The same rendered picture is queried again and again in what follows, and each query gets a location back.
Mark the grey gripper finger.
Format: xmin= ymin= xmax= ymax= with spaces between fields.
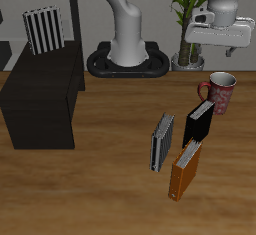
xmin=190 ymin=43 xmax=203 ymax=64
xmin=225 ymin=46 xmax=238 ymax=58

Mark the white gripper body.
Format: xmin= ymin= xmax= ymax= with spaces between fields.
xmin=184 ymin=16 xmax=256 ymax=49

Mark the red patterned mug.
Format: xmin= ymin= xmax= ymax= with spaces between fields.
xmin=197 ymin=71 xmax=238 ymax=116

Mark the black white striped book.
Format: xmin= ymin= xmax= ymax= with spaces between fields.
xmin=149 ymin=112 xmax=176 ymax=173
xmin=22 ymin=5 xmax=66 ymax=56

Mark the orange book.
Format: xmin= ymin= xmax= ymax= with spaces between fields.
xmin=168 ymin=137 xmax=203 ymax=203

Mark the green pot plant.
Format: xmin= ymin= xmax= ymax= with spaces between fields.
xmin=170 ymin=0 xmax=208 ymax=72

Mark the dark brown desk caddy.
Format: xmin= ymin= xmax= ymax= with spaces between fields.
xmin=0 ymin=40 xmax=86 ymax=151

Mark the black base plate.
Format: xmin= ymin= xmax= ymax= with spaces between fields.
xmin=86 ymin=40 xmax=171 ymax=79

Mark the dark shelf post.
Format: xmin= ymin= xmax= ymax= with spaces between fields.
xmin=67 ymin=0 xmax=83 ymax=43

